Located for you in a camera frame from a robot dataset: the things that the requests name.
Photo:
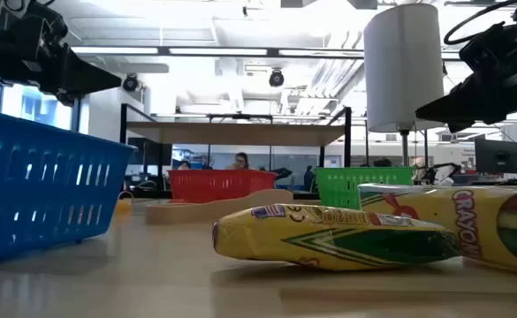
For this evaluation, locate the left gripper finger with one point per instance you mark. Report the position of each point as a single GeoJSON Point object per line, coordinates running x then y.
{"type": "Point", "coordinates": [90, 77]}

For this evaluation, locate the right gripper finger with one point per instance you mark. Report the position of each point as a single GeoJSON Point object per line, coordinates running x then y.
{"type": "Point", "coordinates": [461, 106]}

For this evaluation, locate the yellow crayon pack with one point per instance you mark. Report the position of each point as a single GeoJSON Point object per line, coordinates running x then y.
{"type": "Point", "coordinates": [474, 221]}
{"type": "Point", "coordinates": [284, 238]}

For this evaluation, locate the tan rubber band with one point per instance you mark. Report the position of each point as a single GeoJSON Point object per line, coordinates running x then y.
{"type": "Point", "coordinates": [187, 212]}

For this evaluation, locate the black background robot arm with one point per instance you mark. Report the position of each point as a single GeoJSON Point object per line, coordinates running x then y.
{"type": "Point", "coordinates": [437, 170]}
{"type": "Point", "coordinates": [280, 172]}

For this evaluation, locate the long ceiling light strip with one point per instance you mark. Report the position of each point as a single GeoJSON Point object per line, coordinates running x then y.
{"type": "Point", "coordinates": [116, 50]}

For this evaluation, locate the black computer monitor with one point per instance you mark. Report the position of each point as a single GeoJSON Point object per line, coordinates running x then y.
{"type": "Point", "coordinates": [496, 156]}

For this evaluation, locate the white shade table lamp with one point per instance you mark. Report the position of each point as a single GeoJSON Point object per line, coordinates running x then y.
{"type": "Point", "coordinates": [401, 66]}

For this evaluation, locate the person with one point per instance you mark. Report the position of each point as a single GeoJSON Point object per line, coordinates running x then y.
{"type": "Point", "coordinates": [240, 161]}
{"type": "Point", "coordinates": [184, 165]}

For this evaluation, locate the blue plastic basket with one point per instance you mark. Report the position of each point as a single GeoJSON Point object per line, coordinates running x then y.
{"type": "Point", "coordinates": [41, 212]}

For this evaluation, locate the green plastic basket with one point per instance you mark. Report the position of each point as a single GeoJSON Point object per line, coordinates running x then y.
{"type": "Point", "coordinates": [342, 185]}

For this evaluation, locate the red plastic basket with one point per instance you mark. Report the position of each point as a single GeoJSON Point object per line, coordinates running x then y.
{"type": "Point", "coordinates": [222, 185]}

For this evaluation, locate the wooden shelf riser black frame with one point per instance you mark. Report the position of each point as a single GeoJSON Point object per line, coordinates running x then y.
{"type": "Point", "coordinates": [236, 134]}

